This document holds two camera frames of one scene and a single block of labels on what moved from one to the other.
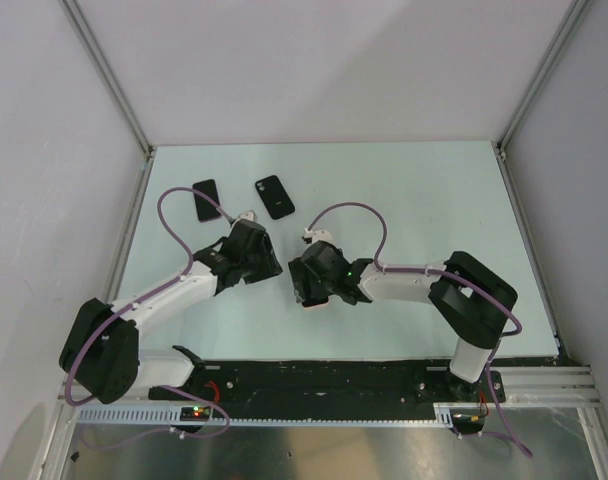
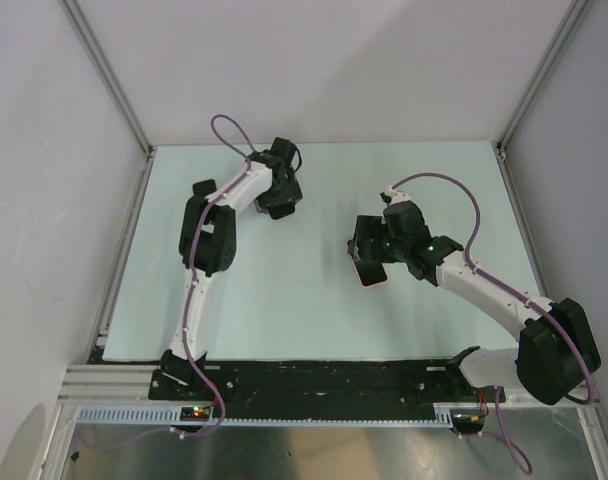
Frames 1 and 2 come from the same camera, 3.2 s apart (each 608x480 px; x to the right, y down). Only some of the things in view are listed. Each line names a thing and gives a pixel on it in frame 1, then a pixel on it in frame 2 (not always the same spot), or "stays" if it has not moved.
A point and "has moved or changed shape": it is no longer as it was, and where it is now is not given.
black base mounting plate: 331,384 stays
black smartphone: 311,303 has moved or changed shape
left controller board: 195,413 stays
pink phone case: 317,307 has moved or changed shape
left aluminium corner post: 104,67 stays
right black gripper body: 320,287 -> 384,246
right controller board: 468,421 stays
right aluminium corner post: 574,18 stays
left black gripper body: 261,265 -> 286,193
